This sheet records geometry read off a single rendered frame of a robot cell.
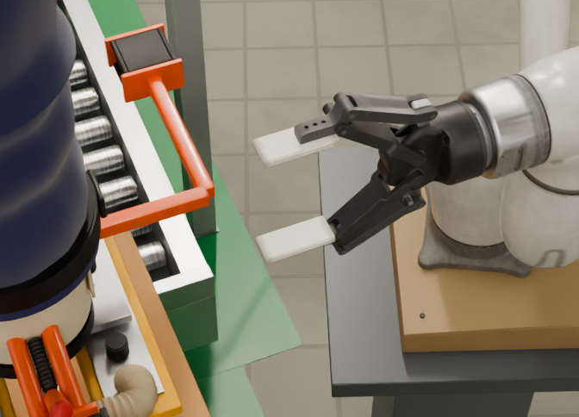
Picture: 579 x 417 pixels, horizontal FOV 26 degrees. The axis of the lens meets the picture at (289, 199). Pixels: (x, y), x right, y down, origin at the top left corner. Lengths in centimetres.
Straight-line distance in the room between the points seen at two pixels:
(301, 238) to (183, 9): 143
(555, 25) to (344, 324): 79
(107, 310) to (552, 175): 62
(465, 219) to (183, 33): 90
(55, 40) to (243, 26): 245
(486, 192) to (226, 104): 162
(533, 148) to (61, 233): 50
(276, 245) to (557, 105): 29
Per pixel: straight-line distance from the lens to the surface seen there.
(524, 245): 134
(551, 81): 119
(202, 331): 240
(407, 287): 202
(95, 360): 158
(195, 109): 278
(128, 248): 191
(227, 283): 302
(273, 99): 342
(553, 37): 143
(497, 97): 117
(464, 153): 115
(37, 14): 114
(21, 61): 115
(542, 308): 202
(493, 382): 201
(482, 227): 195
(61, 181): 132
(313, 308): 298
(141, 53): 173
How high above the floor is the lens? 244
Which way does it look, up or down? 50 degrees down
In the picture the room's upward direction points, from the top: straight up
